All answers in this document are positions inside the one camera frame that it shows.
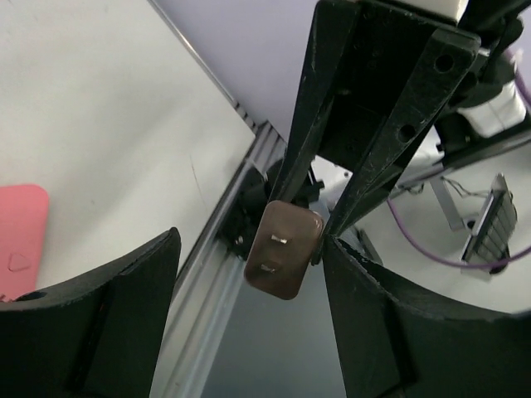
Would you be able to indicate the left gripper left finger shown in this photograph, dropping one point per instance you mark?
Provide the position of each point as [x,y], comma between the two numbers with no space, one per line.
[96,335]

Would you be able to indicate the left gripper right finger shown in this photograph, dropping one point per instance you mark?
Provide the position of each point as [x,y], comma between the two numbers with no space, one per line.
[398,339]

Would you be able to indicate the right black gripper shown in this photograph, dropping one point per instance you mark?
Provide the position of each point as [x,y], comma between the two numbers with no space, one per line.
[375,76]

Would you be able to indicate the pink triangular power strip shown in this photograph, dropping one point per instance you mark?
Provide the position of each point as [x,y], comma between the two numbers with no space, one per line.
[24,211]

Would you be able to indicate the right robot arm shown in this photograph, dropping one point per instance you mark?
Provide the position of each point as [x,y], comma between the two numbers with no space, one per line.
[497,25]

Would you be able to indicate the front aluminium rail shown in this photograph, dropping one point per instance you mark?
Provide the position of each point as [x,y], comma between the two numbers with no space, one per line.
[206,289]

